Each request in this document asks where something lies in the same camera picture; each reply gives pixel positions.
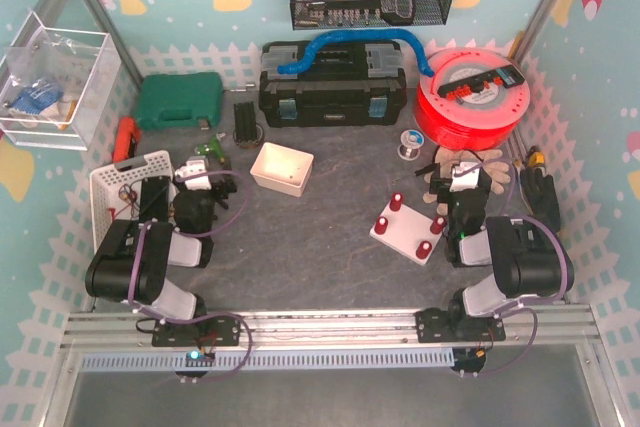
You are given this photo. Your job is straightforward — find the yellow handled tool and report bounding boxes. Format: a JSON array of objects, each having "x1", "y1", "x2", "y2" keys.
[{"x1": 514, "y1": 146, "x2": 545, "y2": 170}]

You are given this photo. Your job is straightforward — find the black socket holder rail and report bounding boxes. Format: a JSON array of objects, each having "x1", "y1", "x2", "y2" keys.
[{"x1": 437, "y1": 65, "x2": 525, "y2": 101}]

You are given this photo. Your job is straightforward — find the orange utility knife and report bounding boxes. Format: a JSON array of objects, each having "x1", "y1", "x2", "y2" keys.
[{"x1": 112, "y1": 116, "x2": 141, "y2": 163}]

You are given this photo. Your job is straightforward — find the black handled screwdriver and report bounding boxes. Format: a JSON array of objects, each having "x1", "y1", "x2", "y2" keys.
[{"x1": 414, "y1": 163, "x2": 438, "y2": 177}]

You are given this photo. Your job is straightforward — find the solder wire spool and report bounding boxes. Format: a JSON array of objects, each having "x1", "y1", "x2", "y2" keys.
[{"x1": 397, "y1": 129, "x2": 425, "y2": 161}]

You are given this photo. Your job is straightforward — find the beige work glove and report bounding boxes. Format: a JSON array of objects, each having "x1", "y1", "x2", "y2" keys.
[
  {"x1": 434, "y1": 147, "x2": 511, "y2": 195},
  {"x1": 423, "y1": 192, "x2": 438, "y2": 204}
]

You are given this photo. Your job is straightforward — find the black tool box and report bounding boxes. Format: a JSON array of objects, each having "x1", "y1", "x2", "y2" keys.
[{"x1": 258, "y1": 41, "x2": 407, "y2": 128}]

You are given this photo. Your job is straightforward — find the blue corrugated hose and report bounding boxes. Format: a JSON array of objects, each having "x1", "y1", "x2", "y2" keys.
[{"x1": 277, "y1": 29, "x2": 436, "y2": 78}]

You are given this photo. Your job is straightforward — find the green plastic case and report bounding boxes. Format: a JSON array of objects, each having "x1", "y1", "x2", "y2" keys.
[{"x1": 134, "y1": 71, "x2": 224, "y2": 131}]

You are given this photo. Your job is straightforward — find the white spring tray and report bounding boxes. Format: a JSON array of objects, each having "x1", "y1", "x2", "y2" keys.
[{"x1": 250, "y1": 142, "x2": 314, "y2": 198}]

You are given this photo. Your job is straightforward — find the white perforated basket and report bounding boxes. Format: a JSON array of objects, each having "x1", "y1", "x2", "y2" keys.
[{"x1": 89, "y1": 150, "x2": 174, "y2": 251}]

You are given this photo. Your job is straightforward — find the black battery holder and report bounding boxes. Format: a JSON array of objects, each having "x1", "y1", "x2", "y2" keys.
[{"x1": 233, "y1": 102, "x2": 264, "y2": 149}]

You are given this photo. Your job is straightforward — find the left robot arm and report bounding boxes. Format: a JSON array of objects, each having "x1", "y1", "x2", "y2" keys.
[{"x1": 85, "y1": 176, "x2": 241, "y2": 358}]

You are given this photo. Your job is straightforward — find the red tubing spool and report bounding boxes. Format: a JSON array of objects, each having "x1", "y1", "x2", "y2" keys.
[{"x1": 414, "y1": 47, "x2": 531, "y2": 151}]

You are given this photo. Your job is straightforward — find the black rubber glove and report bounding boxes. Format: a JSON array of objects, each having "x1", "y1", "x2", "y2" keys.
[{"x1": 520, "y1": 167, "x2": 561, "y2": 233}]

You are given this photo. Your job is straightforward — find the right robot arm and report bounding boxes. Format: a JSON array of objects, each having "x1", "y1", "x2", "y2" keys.
[{"x1": 415, "y1": 162, "x2": 575, "y2": 344}]

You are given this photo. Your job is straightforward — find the clear acrylic wall box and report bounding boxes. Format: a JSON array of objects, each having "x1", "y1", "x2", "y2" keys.
[{"x1": 1, "y1": 12, "x2": 121, "y2": 151}]

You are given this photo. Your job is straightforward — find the black circuit board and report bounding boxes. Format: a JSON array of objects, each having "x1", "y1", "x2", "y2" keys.
[{"x1": 138, "y1": 176, "x2": 172, "y2": 223}]

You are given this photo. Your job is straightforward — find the green toy drill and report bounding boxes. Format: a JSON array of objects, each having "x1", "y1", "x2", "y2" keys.
[{"x1": 194, "y1": 133, "x2": 232, "y2": 170}]

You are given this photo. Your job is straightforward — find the blue white gloves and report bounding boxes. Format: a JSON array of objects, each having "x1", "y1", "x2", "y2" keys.
[{"x1": 9, "y1": 78, "x2": 63, "y2": 118}]

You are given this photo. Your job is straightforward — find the red spring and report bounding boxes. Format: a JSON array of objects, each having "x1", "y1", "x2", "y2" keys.
[
  {"x1": 389, "y1": 192, "x2": 404, "y2": 212},
  {"x1": 374, "y1": 216, "x2": 389, "y2": 235},
  {"x1": 430, "y1": 216, "x2": 447, "y2": 235},
  {"x1": 415, "y1": 241, "x2": 432, "y2": 260}
]

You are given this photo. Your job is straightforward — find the white peg board fixture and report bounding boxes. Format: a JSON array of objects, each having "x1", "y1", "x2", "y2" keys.
[{"x1": 369, "y1": 203, "x2": 444, "y2": 265}]

